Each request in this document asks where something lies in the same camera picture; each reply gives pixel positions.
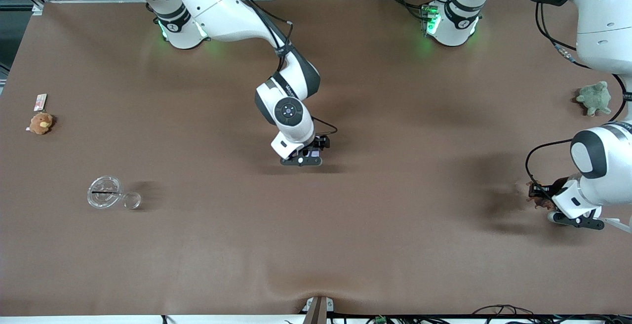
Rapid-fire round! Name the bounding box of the brown lion statue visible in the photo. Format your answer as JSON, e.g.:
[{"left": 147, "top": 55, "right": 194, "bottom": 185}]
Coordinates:
[{"left": 525, "top": 178, "right": 569, "bottom": 211}]

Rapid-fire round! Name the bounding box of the white round device with stem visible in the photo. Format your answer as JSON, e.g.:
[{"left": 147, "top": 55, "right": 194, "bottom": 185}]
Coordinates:
[{"left": 547, "top": 210, "right": 632, "bottom": 235}]

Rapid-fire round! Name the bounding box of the green plush turtle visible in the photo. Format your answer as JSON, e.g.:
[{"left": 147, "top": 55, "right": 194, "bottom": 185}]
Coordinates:
[{"left": 576, "top": 81, "right": 612, "bottom": 118}]

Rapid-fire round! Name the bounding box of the clear plastic lid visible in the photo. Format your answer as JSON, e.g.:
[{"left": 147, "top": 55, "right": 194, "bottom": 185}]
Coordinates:
[{"left": 87, "top": 175, "right": 143, "bottom": 210}]

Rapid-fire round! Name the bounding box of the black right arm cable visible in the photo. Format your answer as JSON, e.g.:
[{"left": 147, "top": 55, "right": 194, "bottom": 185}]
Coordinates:
[{"left": 216, "top": 0, "right": 338, "bottom": 138}]

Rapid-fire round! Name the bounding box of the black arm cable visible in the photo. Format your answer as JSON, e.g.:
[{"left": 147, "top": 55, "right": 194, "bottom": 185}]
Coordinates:
[
  {"left": 216, "top": 0, "right": 338, "bottom": 138},
  {"left": 524, "top": 2, "right": 629, "bottom": 192}
]

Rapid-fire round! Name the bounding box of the black looped floor cable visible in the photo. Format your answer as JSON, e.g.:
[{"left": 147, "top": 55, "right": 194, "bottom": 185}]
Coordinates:
[{"left": 472, "top": 304, "right": 535, "bottom": 323}]

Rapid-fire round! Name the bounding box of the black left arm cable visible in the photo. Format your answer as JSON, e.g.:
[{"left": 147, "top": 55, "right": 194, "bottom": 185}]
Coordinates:
[{"left": 524, "top": 2, "right": 629, "bottom": 192}]

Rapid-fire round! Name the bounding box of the grey metal table bracket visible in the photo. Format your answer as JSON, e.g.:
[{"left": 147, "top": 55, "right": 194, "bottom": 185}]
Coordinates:
[{"left": 301, "top": 296, "right": 334, "bottom": 324}]

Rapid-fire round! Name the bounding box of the brown plush keychain toy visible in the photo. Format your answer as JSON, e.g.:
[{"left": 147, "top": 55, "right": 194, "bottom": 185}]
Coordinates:
[{"left": 26, "top": 112, "right": 54, "bottom": 135}]

